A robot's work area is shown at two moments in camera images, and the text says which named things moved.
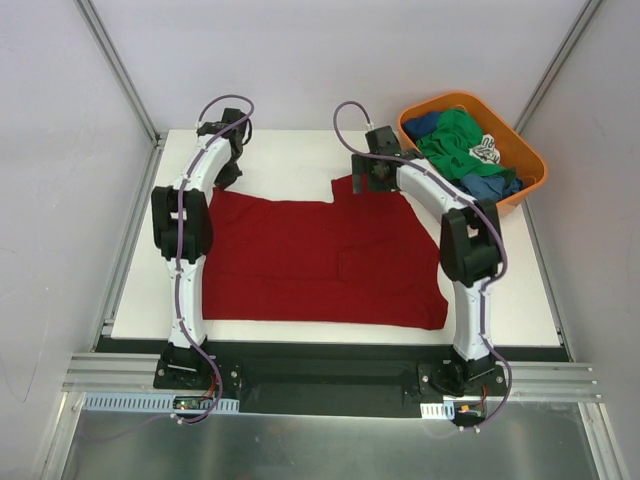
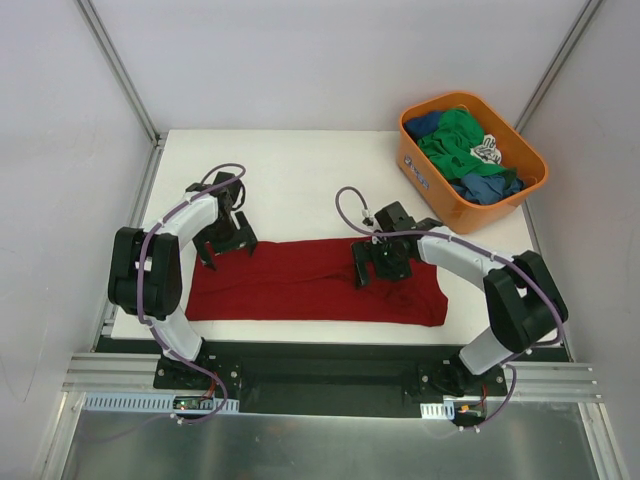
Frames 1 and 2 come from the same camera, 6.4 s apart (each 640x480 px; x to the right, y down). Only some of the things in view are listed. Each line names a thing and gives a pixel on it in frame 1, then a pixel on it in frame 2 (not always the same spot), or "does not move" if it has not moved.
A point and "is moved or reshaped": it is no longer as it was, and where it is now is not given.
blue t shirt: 490,187 does not move
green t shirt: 448,148 does not move
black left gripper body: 232,167 to 227,242
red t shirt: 360,260 is moved or reshaped
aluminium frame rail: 103,374 does not move
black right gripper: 361,173 to 382,262
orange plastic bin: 522,155 does not move
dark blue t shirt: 420,126 does not move
